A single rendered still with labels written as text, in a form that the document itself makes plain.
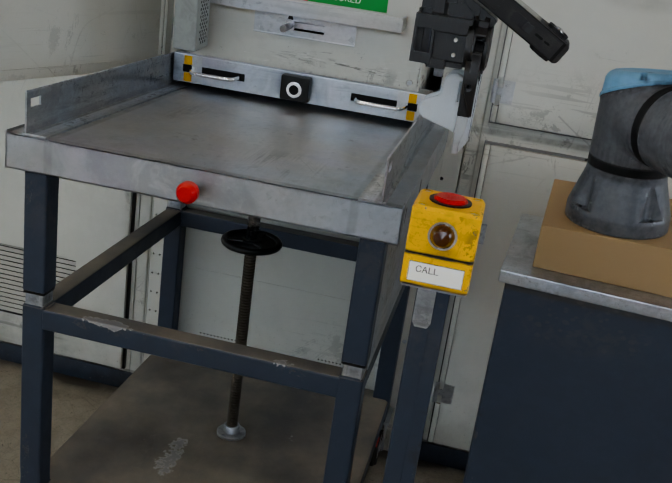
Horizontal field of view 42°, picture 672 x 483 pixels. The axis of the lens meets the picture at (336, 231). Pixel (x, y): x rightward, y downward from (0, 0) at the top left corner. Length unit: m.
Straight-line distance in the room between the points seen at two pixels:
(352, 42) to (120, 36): 0.50
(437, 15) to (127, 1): 1.09
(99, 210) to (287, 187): 0.96
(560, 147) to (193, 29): 0.79
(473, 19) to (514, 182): 0.96
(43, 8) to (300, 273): 0.80
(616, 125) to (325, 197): 0.42
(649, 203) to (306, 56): 0.79
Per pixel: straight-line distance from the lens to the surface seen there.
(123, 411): 1.92
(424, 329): 1.06
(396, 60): 1.76
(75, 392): 2.32
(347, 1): 1.76
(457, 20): 0.95
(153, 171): 1.32
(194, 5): 1.74
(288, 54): 1.81
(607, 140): 1.30
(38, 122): 1.43
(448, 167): 1.91
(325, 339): 2.09
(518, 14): 0.96
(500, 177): 1.89
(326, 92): 1.79
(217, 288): 2.12
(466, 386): 2.06
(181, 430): 1.86
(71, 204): 2.19
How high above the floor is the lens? 1.18
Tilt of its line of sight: 19 degrees down
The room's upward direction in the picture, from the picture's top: 8 degrees clockwise
